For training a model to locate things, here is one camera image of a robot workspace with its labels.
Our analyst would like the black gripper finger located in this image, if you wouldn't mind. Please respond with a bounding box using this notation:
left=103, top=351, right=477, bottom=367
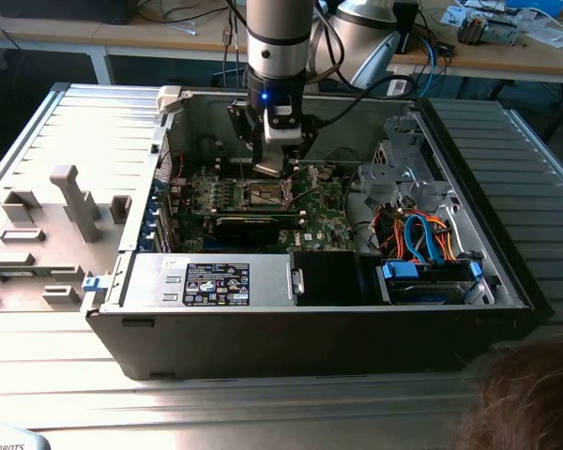
left=227, top=99, right=266, bottom=166
left=284, top=115, right=320, bottom=176

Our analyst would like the metal socket cover frame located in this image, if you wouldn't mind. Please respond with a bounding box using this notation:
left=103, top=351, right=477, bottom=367
left=285, top=163, right=321, bottom=208

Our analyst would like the silver CPU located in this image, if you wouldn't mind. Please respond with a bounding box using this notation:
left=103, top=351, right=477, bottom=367
left=252, top=157, right=285, bottom=179

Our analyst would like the metal CPU socket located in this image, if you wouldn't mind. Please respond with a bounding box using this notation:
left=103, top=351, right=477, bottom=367
left=241, top=177, right=295, bottom=210

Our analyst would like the beige case latch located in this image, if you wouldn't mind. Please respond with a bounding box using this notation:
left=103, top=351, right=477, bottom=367
left=156, top=84, right=188, bottom=116

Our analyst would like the grey metal disk bay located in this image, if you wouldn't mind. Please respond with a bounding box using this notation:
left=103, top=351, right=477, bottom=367
left=358, top=162, right=457, bottom=218

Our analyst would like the perforated metal drive cage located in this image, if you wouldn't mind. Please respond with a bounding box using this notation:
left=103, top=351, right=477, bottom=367
left=373, top=114, right=428, bottom=166

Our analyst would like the black graphics card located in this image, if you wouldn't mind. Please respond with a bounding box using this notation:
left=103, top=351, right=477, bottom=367
left=213, top=214, right=282, bottom=246

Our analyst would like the green motherboard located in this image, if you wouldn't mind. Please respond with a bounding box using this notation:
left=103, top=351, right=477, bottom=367
left=168, top=161, right=358, bottom=254

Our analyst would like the grey power supply unit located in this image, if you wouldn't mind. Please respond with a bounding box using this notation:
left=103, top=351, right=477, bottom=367
left=121, top=252, right=297, bottom=309

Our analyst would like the black finned heatsink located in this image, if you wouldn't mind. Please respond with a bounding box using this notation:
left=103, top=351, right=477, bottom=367
left=457, top=12, right=490, bottom=47

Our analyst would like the hard disk in blue carrier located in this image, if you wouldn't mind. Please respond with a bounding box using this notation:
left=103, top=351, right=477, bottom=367
left=375, top=260, right=487, bottom=307

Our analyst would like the wooden desk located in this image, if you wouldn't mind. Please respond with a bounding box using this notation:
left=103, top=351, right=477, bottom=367
left=387, top=0, right=563, bottom=85
left=0, top=0, right=250, bottom=85

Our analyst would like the black PC case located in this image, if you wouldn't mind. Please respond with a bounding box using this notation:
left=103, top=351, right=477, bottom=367
left=82, top=82, right=555, bottom=382

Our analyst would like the black desktop device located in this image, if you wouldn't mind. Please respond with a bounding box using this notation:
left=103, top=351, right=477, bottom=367
left=0, top=0, right=137, bottom=25

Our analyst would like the grey parts rack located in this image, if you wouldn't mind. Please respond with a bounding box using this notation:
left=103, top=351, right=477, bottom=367
left=0, top=163, right=133, bottom=314

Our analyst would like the blue plastic box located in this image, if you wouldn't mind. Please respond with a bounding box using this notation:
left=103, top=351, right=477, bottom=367
left=505, top=0, right=563, bottom=18

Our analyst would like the person's head with brown hair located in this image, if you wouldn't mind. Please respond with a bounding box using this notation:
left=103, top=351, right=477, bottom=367
left=452, top=327, right=563, bottom=450

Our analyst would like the pale blue teach pendant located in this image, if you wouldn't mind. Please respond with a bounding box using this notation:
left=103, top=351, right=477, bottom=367
left=0, top=421, right=53, bottom=450

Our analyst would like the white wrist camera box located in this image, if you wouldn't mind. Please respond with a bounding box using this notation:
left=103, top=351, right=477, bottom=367
left=264, top=105, right=305, bottom=143

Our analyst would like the black camera cable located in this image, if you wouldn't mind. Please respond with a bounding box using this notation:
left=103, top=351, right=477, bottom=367
left=304, top=74, right=418, bottom=130

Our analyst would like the blue flat data wire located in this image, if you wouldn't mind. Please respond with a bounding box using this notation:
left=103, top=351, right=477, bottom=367
left=402, top=213, right=434, bottom=266
left=415, top=209, right=449, bottom=268

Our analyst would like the orange power wire bundle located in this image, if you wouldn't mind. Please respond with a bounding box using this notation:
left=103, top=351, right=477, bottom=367
left=374, top=213, right=456, bottom=262

